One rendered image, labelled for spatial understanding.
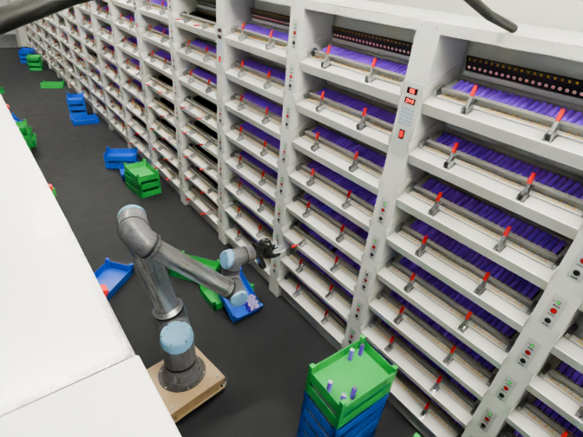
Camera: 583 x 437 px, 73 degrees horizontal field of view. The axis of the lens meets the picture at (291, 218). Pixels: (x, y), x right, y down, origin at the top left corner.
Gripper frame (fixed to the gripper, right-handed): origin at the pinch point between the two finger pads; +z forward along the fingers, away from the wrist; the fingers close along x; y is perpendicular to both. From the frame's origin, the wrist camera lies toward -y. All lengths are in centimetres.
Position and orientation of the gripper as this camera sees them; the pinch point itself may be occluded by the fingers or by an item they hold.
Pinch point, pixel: (281, 249)
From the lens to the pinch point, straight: 216.7
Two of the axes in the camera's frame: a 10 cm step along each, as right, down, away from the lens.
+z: 7.6, -1.4, 6.3
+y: 2.0, -8.8, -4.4
